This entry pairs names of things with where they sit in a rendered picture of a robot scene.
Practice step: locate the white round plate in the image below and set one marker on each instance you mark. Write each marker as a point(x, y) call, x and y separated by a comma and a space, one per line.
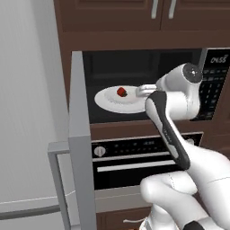
point(109, 103)

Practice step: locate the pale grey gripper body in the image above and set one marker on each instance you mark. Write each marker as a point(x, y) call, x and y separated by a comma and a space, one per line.
point(145, 90)

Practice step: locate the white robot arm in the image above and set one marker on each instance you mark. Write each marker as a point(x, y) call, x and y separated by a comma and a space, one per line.
point(185, 99)

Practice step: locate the brown cupboard door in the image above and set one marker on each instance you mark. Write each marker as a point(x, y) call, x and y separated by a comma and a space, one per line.
point(107, 15)
point(203, 13)

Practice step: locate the black microwave oven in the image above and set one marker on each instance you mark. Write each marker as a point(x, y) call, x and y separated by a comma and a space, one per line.
point(119, 66)

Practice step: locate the black built-in oven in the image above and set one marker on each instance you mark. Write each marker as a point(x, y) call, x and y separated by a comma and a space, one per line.
point(128, 176)

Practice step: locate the grey microwave door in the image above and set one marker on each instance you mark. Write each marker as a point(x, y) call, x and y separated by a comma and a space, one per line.
point(79, 149)

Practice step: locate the brown drawer front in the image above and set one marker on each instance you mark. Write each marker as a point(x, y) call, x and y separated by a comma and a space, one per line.
point(116, 220)

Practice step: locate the white fridge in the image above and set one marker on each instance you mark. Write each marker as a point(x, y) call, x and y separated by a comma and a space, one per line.
point(27, 104)

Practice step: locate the silver oven knob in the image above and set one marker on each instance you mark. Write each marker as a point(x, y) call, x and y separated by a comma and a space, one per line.
point(99, 151)

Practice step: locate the red bell pepper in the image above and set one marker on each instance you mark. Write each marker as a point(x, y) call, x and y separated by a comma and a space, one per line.
point(121, 92)

